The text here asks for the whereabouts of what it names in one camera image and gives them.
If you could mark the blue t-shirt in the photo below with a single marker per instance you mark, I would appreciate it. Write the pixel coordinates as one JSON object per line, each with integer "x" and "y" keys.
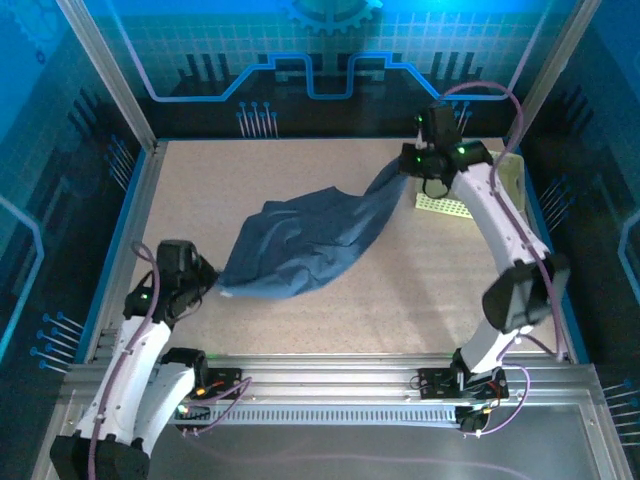
{"x": 300, "y": 240}

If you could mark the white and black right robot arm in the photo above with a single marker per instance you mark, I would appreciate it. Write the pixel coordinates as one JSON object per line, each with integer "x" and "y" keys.
{"x": 500, "y": 225}

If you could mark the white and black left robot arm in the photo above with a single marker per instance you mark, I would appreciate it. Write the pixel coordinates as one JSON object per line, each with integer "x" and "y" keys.
{"x": 125, "y": 370}

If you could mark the pale green perforated basket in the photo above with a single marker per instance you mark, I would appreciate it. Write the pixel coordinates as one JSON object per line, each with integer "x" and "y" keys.
{"x": 445, "y": 206}

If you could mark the small black controller board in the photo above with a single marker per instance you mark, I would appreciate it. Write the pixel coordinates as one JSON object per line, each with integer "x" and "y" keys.
{"x": 197, "y": 414}
{"x": 470, "y": 422}

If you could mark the grey metal plate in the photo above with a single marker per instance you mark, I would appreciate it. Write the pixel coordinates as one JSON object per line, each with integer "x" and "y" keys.
{"x": 325, "y": 445}

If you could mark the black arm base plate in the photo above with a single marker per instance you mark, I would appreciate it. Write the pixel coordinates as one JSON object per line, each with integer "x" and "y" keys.
{"x": 435, "y": 382}
{"x": 227, "y": 380}

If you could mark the aluminium side rail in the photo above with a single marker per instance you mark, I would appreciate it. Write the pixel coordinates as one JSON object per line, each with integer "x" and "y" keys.
{"x": 144, "y": 190}

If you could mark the aluminium frame post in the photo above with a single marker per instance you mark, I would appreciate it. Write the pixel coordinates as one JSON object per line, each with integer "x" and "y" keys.
{"x": 550, "y": 75}
{"x": 110, "y": 75}

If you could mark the aluminium frame rail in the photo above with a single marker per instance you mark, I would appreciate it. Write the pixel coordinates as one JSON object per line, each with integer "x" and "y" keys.
{"x": 325, "y": 375}

